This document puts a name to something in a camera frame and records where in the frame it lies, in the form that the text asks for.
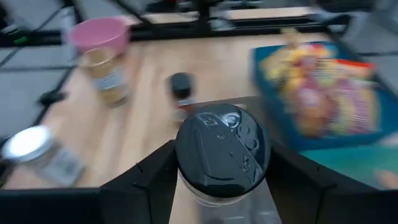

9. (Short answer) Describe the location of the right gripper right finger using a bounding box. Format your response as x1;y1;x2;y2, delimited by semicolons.
266;141;371;224

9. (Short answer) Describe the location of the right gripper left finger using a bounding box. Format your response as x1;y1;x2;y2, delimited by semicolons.
99;139;180;224

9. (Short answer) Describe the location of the purple label spice bottle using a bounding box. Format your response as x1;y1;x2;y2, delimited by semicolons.
175;103;282;224

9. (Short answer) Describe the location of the yellow green lime chips bag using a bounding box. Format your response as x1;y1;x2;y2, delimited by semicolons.
289;71;379;138

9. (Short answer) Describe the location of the orange label spice bottle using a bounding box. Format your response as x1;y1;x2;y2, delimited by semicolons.
167;72;197;125

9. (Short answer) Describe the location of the large tan-lidded seasoning jar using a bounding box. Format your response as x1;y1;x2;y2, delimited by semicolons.
77;46;130;108

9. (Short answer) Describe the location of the everything bagel seasoning jar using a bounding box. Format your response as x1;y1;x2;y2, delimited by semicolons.
1;125;85;187

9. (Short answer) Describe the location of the teal plastic tray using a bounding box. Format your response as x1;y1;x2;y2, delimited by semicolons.
300;143;398;191

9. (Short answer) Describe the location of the blue plastic bin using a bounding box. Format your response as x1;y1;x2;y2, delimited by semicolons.
251;42;398;152

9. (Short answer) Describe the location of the black table edge clamp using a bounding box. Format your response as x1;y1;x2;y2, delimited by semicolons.
37;89;68;106

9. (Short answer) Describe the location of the pink plastic bowl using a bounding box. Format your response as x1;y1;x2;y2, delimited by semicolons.
67;17;131;58

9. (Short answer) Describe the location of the silver metal bracket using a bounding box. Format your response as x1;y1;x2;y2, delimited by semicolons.
60;7;76;44

